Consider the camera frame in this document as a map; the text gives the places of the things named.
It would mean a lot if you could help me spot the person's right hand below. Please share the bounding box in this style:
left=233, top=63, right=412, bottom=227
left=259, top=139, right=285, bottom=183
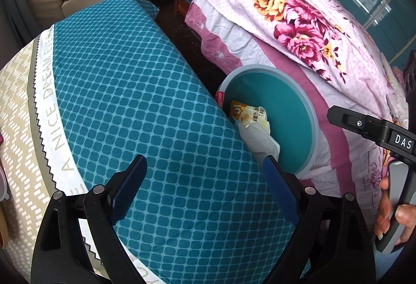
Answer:
left=374, top=178, right=416, bottom=244

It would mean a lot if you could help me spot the pink floral quilt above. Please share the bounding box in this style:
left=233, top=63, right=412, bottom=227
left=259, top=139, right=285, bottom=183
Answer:
left=170, top=0, right=411, bottom=128

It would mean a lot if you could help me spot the pink bed sheet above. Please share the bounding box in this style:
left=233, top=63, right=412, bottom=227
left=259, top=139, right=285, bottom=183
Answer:
left=185, top=0, right=407, bottom=227

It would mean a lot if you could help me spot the teal and beige tablecloth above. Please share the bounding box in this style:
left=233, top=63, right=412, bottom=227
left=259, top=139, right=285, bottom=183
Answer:
left=0, top=0, right=309, bottom=284

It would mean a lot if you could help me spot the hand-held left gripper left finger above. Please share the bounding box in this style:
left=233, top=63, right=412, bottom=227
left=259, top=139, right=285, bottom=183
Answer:
left=31, top=154, right=148, bottom=284

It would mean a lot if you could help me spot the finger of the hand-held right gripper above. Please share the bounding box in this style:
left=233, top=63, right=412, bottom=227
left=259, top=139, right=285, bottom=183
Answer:
left=327, top=105, right=383, bottom=142

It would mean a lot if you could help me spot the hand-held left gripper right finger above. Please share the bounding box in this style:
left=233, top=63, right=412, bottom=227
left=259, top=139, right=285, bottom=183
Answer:
left=263, top=156, right=378, bottom=284

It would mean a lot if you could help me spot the teal round bin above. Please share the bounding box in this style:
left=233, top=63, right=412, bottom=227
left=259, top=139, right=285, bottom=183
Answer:
left=216, top=64, right=321, bottom=180

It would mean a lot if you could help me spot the white plastic bag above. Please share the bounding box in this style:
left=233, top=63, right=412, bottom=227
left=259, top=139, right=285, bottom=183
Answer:
left=239, top=121, right=281, bottom=165

